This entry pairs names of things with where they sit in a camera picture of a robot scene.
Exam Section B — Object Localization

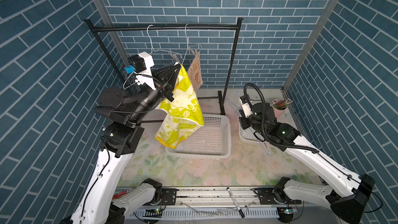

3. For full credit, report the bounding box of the light blue wire hanger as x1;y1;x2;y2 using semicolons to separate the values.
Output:
227;98;269;155

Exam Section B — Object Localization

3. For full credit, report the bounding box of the orange bunny towel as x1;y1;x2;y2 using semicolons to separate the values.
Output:
188;54;203;91

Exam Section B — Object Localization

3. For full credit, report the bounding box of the white wire hanger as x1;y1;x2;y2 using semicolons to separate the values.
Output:
122;24;181;89
181;24;202;64

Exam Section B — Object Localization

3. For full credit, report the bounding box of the beige clothespin orange towel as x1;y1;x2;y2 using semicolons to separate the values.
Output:
189;47;201;57

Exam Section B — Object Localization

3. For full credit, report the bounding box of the yellow green towel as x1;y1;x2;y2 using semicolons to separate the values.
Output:
155;67;204;149

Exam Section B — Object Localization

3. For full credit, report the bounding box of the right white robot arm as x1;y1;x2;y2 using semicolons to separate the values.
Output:
239;102;375;224

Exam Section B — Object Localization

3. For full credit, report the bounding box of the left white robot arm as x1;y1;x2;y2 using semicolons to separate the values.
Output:
61;63;182;224

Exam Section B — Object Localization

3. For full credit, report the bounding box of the white rectangular tray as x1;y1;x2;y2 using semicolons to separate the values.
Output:
238;124;264;145

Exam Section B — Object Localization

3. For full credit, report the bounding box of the beige clothespin on blue towel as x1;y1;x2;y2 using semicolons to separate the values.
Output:
169;53;180;63

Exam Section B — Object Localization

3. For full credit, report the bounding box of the pink metal pen bucket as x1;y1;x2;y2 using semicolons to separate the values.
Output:
271;100;288;119

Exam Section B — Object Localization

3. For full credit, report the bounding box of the white perforated plastic basket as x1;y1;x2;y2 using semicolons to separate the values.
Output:
165;114;232;159

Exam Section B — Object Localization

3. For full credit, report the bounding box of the bundle of coloured pencils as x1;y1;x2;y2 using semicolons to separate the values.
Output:
272;98;293;110

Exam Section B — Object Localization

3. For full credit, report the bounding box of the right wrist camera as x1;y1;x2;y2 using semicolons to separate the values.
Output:
239;96;252;118

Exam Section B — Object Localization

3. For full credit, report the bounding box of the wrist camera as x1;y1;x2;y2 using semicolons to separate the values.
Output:
239;96;252;118
125;52;154;84

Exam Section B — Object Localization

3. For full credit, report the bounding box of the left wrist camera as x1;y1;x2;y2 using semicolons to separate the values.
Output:
125;52;154;84

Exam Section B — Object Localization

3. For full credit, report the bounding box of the black corrugated cable hose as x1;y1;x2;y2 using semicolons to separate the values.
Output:
243;83;319;153

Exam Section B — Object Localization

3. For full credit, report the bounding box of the black clothes rack frame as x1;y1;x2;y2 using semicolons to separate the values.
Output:
83;17;244;125

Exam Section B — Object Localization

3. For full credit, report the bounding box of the black marker on rail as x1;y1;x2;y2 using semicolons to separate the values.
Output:
227;187;245;218

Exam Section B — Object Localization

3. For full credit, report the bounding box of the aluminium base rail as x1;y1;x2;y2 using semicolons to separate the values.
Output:
90;186;343;222

